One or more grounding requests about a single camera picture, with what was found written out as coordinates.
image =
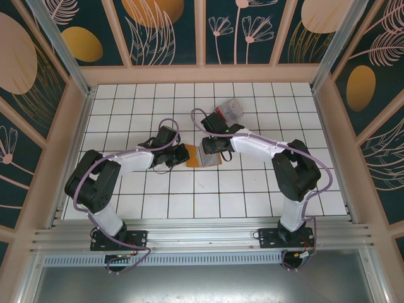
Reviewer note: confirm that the orange snack packet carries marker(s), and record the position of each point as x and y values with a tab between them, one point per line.
193	159

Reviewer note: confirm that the clear red snack packet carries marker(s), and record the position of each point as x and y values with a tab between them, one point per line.
233	109

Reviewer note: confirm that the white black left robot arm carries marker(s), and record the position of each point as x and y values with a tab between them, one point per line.
104	176

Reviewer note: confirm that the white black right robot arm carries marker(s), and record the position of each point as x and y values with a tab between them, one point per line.
296	176

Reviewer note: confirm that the red VIP card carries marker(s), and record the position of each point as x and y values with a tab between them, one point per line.
221	114

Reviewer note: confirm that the grey metal sheet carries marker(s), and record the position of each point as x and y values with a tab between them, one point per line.
202	284

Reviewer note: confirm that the small green circuit board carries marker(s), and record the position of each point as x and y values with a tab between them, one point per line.
304	255

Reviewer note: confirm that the peach circle gold lines panel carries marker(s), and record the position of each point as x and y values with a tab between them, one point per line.
315	15

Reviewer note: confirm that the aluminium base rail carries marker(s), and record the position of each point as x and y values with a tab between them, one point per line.
202	233

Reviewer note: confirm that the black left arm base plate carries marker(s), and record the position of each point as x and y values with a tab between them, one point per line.
139	238

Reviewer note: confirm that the aluminium side rail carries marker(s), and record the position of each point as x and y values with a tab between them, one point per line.
329	142
81	126

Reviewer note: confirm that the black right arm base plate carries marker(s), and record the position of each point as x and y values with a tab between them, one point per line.
268	238

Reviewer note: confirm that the pink flowers wall panel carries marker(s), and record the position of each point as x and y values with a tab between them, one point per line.
227	38

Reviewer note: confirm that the yellow oval fern wall panel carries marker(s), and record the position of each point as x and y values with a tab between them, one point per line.
360	88

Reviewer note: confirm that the aluminium corner post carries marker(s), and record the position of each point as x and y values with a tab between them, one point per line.
334	47
60	47

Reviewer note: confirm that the single flower wall panel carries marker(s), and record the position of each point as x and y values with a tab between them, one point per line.
12	151

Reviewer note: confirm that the pink leaves wall panel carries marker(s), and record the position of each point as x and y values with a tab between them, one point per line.
385	164

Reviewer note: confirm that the large peach circle wall panel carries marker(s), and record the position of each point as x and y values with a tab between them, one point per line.
19	63

